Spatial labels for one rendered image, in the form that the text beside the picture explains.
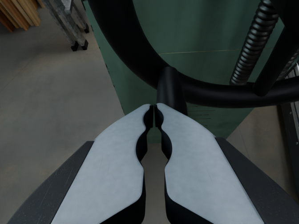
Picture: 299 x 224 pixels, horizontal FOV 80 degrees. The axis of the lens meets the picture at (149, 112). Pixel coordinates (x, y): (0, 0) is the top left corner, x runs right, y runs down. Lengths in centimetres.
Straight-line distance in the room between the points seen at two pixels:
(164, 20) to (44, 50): 126
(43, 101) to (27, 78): 24
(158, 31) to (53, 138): 85
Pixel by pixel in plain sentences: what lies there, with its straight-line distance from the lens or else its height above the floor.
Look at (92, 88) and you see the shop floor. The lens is 115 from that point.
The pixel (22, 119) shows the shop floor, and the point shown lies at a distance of 124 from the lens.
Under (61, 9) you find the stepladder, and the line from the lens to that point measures 127.
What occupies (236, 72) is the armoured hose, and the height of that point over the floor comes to 66.
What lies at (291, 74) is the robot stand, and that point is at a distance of 107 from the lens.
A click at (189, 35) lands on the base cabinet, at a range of 38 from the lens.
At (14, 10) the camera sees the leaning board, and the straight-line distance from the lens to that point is 176.
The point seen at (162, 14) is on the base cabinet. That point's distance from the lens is 35.
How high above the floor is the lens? 87
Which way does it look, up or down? 61 degrees down
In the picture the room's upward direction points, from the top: 7 degrees counter-clockwise
